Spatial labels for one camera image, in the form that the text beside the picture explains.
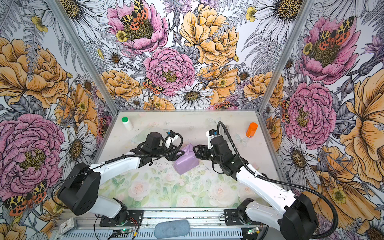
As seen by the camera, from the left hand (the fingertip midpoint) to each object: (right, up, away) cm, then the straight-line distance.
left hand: (179, 154), depth 86 cm
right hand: (+10, +2, -8) cm, 13 cm away
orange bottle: (+47, +13, +16) cm, 51 cm away
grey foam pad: (-1, -30, -17) cm, 35 cm away
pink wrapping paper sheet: (+4, -3, -4) cm, 7 cm away
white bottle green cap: (-38, +18, +19) cm, 46 cm away
